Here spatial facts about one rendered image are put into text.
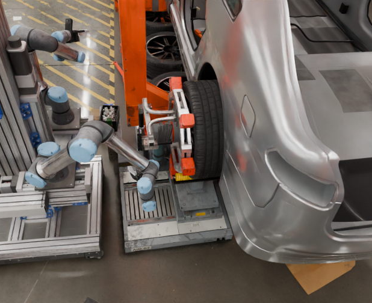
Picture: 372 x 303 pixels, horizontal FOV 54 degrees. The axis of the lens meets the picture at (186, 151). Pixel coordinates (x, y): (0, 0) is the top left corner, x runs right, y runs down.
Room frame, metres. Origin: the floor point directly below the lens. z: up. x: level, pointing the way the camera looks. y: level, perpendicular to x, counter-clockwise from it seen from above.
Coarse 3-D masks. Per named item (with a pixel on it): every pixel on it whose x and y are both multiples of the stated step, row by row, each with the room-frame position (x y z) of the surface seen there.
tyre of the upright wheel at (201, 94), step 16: (208, 80) 1.99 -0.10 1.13; (192, 96) 1.76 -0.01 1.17; (208, 96) 1.77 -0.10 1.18; (192, 112) 1.68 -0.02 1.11; (208, 112) 1.66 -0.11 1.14; (208, 128) 1.59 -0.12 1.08; (208, 144) 1.53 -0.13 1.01; (208, 160) 1.50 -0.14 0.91; (192, 176) 1.52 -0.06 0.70; (208, 176) 1.53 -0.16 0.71
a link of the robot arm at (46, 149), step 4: (40, 144) 1.37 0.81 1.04; (44, 144) 1.37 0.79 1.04; (48, 144) 1.37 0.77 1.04; (52, 144) 1.38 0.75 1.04; (56, 144) 1.38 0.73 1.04; (40, 148) 1.33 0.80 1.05; (44, 148) 1.33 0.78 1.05; (48, 148) 1.34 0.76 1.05; (52, 148) 1.34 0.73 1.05; (56, 148) 1.34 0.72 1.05; (40, 152) 1.30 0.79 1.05; (44, 152) 1.30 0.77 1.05; (48, 152) 1.31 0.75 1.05; (52, 152) 1.31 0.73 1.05; (56, 152) 1.33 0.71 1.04; (40, 156) 1.28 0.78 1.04; (44, 156) 1.29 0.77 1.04; (48, 156) 1.29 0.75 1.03
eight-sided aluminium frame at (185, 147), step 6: (174, 90) 1.87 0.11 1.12; (180, 90) 1.88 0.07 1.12; (168, 96) 2.03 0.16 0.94; (174, 96) 1.83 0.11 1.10; (180, 96) 1.85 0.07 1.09; (168, 108) 2.03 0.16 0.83; (180, 108) 1.70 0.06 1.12; (186, 108) 1.70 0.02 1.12; (168, 114) 2.02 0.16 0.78; (180, 114) 1.66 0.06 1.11; (180, 132) 1.59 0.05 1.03; (186, 132) 1.61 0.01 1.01; (180, 138) 1.57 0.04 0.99; (174, 144) 1.87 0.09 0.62; (180, 144) 1.55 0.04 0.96; (186, 144) 1.53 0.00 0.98; (174, 150) 1.81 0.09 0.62; (180, 150) 1.53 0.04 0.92; (186, 150) 1.52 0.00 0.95; (174, 156) 1.76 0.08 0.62; (180, 156) 1.54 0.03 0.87; (186, 156) 1.56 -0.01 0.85; (174, 162) 1.70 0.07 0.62; (180, 162) 1.52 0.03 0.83; (180, 168) 1.51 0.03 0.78
